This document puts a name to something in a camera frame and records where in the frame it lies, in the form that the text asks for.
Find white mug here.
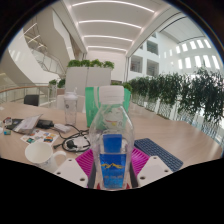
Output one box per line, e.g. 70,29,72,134
24,141,67,174

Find colourful sticker sheet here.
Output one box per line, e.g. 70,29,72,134
20,129,60,145

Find white charger block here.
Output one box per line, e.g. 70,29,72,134
53,122,72,134

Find clear shaker bottle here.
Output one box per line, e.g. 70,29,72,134
62,87,80,127

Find clear blue-labelled water bottle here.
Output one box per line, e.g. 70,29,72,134
88,85,136,191

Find green hedge planter row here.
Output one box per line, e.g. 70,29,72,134
121,67,224,134

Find glass balustrade with wooden rail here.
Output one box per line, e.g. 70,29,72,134
0,83,57,105

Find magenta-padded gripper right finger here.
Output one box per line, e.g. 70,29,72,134
128,147,174,189

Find green tote bag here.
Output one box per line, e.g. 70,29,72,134
84,85,132,129

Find dark blue keyboard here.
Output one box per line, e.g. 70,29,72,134
133,137,185,173

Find white cabinet topped with plants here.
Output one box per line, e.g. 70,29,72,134
64,58,116,108

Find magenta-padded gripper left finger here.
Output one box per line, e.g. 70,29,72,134
53,148,98,189

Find small black box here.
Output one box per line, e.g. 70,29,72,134
36,118,55,130

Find ceiling light strips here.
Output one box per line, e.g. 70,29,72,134
71,0,156,53

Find black chair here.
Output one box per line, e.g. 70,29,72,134
23,94,41,107

